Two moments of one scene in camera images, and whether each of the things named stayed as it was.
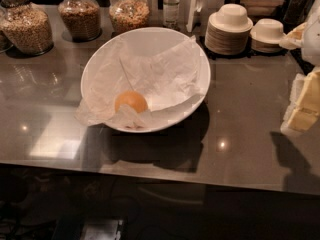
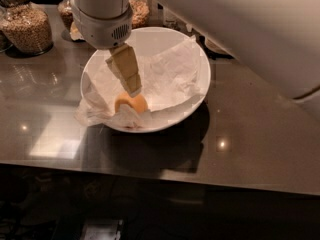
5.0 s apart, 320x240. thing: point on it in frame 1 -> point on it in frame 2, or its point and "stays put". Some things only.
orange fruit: [133, 98] stays put
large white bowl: [145, 79] stays put
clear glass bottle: [170, 7] stays put
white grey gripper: [312, 42] -> [101, 32]
